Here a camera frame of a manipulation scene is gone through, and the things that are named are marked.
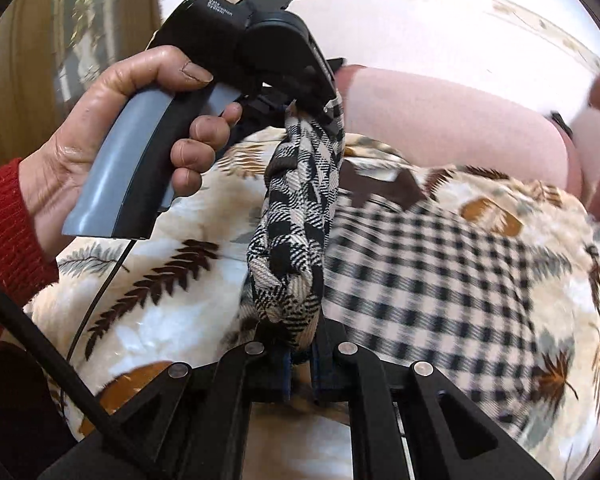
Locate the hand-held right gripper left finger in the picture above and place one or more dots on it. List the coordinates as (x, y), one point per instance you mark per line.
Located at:
(281, 377)

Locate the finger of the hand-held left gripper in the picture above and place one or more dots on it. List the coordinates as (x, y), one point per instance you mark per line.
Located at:
(262, 107)
(334, 110)

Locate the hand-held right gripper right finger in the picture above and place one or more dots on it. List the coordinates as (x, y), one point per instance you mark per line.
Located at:
(322, 375)

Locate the black white checkered garment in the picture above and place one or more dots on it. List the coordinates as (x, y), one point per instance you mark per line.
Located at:
(420, 280)

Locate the person's left forearm red sleeve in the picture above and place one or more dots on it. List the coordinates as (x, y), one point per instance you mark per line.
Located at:
(7, 245)

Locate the person's left hand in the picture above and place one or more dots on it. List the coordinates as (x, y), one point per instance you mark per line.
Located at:
(80, 125)

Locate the pink pillow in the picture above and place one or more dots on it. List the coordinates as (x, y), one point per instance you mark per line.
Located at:
(445, 120)

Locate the leaf print blanket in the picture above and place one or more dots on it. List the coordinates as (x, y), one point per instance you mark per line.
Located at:
(180, 280)

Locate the wooden wardrobe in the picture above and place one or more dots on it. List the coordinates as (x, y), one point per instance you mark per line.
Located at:
(40, 45)

